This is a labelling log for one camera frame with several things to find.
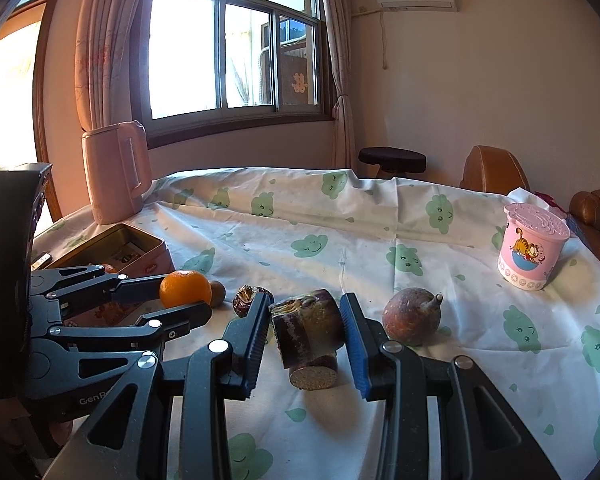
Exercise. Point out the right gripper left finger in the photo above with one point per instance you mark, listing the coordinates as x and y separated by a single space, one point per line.
127 435

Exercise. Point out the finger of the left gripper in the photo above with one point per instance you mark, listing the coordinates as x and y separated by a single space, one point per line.
86 287
150 332

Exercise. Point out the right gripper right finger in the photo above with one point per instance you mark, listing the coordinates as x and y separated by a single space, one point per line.
481 436

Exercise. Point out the pink metal tin box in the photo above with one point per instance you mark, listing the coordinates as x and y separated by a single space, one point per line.
157 260

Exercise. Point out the small brown longan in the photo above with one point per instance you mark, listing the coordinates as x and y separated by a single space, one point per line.
218 294

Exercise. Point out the dark wrinkled fruit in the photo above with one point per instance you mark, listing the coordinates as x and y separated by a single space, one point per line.
244 297

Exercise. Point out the round brown passion fruit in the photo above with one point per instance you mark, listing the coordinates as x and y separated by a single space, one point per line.
412 316

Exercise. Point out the pink electric kettle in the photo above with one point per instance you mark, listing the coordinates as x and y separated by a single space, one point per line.
117 170

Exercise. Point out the white green patterned tablecloth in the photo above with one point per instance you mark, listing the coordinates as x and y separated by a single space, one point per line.
292 231

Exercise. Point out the pink cartoon cup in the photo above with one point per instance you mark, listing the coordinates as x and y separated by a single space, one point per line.
532 243

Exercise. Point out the pink curtain left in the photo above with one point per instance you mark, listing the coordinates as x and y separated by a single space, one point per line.
104 28

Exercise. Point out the pink curtain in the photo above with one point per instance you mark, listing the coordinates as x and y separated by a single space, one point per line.
338 18
104 28

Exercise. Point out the brown leather chair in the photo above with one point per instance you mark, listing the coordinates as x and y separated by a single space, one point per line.
492 170

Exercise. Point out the brown leather sofa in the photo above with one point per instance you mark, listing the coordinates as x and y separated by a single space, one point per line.
584 217

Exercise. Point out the black round stool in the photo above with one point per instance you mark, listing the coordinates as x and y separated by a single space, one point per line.
393 162

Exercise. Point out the pink curtain right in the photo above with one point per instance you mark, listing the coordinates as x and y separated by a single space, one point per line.
338 18

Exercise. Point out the window with dark frame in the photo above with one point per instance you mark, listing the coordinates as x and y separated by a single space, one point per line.
201 67

